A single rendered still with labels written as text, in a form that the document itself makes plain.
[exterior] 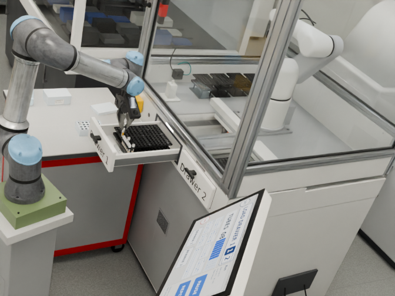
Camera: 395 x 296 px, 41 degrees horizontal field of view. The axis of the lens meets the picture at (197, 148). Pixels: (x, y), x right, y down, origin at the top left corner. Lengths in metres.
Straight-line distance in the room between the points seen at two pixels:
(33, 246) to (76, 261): 0.85
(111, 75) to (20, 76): 0.32
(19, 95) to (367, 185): 1.65
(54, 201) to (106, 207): 0.73
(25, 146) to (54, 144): 0.56
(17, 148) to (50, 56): 0.36
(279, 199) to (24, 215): 1.04
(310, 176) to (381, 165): 0.45
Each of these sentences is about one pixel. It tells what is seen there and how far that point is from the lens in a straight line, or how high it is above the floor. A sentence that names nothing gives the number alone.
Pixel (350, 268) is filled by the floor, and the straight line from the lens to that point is 3.62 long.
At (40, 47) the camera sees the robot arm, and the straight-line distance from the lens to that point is 1.85.
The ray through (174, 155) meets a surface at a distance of 2.42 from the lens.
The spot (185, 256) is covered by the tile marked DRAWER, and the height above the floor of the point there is 1.01.
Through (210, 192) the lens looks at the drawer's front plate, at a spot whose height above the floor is 0.90.
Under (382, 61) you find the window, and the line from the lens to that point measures 2.24.
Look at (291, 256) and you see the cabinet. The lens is 2.70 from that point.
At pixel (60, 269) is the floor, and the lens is 2.99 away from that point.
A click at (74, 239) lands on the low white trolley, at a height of 0.19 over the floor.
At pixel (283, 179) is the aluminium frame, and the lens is 2.23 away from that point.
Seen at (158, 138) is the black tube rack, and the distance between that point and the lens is 2.45.
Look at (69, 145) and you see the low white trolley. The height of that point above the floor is 0.76.
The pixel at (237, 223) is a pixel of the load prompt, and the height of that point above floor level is 1.15.
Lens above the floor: 2.16
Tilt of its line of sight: 31 degrees down
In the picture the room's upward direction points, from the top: 16 degrees clockwise
